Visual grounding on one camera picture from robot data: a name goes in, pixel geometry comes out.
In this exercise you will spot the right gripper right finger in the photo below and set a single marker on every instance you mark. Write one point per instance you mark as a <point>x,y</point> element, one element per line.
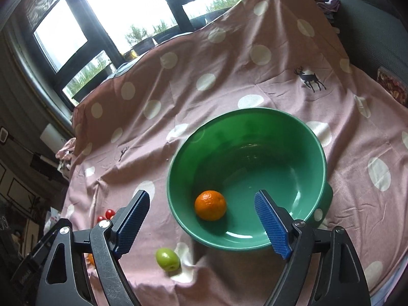
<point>339,277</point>

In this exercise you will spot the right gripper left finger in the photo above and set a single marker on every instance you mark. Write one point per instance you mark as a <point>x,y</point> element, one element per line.
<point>65,281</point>

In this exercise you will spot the green apple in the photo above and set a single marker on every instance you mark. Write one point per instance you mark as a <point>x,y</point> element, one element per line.
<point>168,260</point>

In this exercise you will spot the green plastic bowl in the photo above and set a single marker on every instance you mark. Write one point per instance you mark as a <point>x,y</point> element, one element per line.
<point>238,154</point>

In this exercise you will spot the large orange mandarin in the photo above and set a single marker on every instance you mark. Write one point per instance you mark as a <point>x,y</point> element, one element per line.
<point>90,259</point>

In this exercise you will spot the pink crumpled clothes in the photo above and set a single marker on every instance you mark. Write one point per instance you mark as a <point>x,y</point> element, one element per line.
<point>65,156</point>

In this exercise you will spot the snack packet on sofa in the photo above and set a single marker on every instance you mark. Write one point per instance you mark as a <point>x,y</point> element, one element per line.
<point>393,85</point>

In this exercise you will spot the pink polka dot cloth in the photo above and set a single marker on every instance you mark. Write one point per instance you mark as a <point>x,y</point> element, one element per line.
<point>279,54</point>

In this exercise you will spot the dark grey sofa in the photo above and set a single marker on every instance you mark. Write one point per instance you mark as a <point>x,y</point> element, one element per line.
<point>373,36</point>

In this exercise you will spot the black window frame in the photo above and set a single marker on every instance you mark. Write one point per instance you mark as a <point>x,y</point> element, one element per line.
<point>73,45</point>

